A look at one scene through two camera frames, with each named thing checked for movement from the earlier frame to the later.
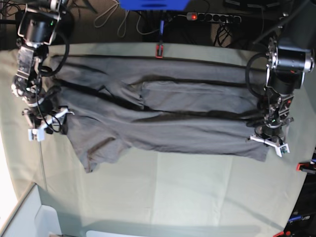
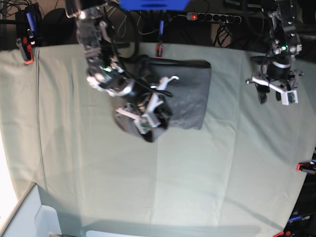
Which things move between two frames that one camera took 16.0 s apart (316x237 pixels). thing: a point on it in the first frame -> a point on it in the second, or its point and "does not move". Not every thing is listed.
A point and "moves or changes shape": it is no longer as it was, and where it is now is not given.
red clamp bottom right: [284, 233] does not move
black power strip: [224, 18] does not move
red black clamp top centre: [159, 48] does not move
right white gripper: [277, 145] -> [289, 96]
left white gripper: [38, 135] -> [156, 114]
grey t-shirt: [160, 104] moves or changes shape
